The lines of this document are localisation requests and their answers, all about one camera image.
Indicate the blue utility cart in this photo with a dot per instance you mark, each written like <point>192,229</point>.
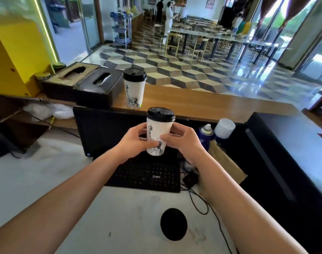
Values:
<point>121,29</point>

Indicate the wooden top tissue box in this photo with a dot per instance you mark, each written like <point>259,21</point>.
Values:
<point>63,81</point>

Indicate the black tissue box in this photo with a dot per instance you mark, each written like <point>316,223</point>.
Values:
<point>98,88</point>

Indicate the black computer mouse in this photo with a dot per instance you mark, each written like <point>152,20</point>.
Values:
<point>190,179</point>

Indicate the black counter machine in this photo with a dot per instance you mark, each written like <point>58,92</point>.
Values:
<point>282,169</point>

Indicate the person's left thumb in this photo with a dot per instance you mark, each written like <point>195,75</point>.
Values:
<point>150,144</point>

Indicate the person's right forearm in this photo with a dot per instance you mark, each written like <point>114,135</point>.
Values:
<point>240,208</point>

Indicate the dark trash bin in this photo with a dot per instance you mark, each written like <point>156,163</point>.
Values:
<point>59,15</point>

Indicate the black computer monitor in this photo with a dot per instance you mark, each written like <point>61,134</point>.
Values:
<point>102,129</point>

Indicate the person's right thumb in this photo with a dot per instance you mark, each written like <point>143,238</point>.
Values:
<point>168,140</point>

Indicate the person's right hand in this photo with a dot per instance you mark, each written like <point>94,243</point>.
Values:
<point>186,144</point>

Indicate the blue spray can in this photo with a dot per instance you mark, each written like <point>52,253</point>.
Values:
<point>205,137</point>

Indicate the small jar yellow lid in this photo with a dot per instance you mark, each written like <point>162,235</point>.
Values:
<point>41,78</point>

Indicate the long dining table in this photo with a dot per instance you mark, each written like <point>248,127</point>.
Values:
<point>224,38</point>

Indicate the white paper cup black lid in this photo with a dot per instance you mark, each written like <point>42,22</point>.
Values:
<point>159,124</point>
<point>135,89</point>

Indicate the white plastic cap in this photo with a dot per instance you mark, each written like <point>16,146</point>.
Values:
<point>224,128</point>

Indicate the person's left hand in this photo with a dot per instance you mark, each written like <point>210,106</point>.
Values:
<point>129,144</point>

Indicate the yellow cabinet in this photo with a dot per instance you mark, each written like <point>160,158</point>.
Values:
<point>15,63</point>

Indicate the person's left forearm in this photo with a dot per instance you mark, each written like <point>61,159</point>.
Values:
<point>57,203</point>

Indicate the small jar green lid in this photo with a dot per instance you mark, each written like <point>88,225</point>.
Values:
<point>59,66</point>

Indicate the wooden metal stool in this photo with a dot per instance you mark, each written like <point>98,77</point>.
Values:
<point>173,40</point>
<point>199,48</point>

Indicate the black round desk grommet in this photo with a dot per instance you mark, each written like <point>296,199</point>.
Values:
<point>174,224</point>

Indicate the black keyboard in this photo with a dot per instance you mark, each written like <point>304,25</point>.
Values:
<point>147,174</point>

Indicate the brown paper bag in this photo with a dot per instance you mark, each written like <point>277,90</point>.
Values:
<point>227,163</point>

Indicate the white plastic bag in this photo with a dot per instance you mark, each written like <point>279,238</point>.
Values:
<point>48,111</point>

